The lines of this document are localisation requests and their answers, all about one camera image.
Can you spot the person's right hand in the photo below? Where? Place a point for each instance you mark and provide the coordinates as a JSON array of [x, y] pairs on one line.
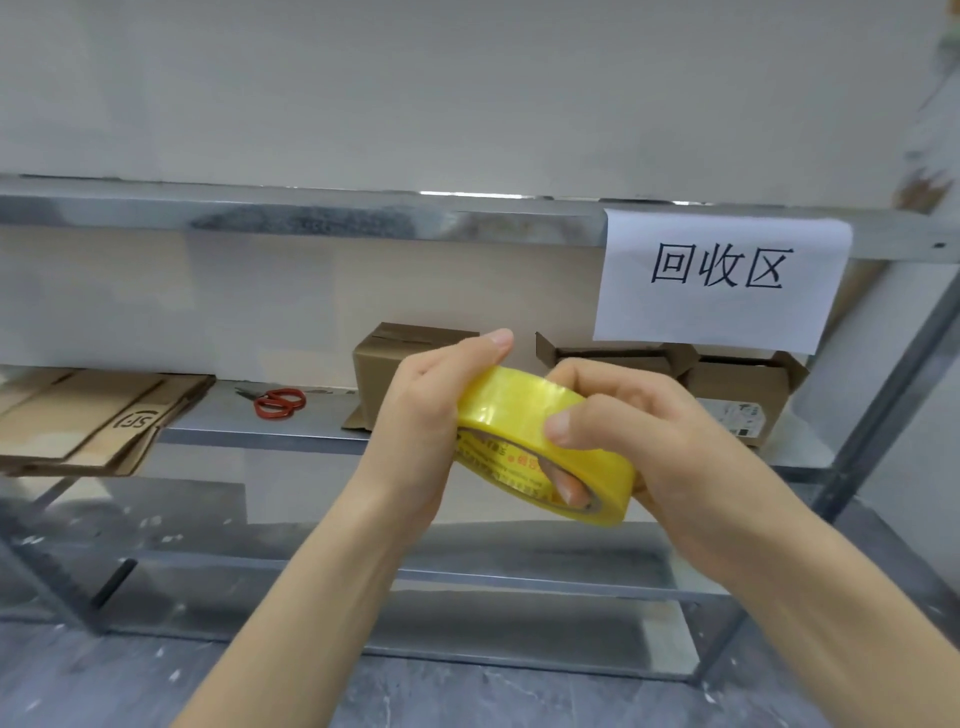
[[675, 465]]

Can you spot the person's left hand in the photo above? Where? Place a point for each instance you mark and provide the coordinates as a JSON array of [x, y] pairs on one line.
[[412, 427]]

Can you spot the person's left thumb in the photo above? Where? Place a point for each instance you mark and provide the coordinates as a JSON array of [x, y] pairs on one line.
[[484, 351]]

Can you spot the person's right thumb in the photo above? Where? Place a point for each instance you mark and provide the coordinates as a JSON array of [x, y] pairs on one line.
[[581, 426]]

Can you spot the yellow packing tape roll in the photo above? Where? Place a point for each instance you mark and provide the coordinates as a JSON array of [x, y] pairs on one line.
[[517, 420]]

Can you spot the person's right forearm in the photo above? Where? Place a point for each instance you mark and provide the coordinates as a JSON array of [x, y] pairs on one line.
[[847, 622]]

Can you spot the person's left forearm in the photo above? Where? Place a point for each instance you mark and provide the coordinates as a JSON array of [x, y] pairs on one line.
[[307, 622]]

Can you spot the open brown cardboard box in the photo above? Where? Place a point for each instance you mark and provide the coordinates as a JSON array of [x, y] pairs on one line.
[[600, 351]]

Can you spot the closed brown cardboard box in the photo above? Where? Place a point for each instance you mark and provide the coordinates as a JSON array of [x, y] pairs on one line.
[[382, 367]]

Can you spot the labelled open cardboard box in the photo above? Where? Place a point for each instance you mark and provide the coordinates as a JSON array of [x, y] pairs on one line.
[[750, 405]]

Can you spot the white paper sign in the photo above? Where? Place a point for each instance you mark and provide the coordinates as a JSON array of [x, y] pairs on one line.
[[720, 300]]

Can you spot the grey metal shelf rack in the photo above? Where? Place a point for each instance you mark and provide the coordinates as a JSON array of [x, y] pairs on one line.
[[300, 217]]

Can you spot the stack of flattened cardboard boxes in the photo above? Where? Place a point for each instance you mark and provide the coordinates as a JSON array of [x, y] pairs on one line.
[[82, 420]]

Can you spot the black marker pen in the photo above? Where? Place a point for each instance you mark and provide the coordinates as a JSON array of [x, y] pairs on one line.
[[114, 583]]

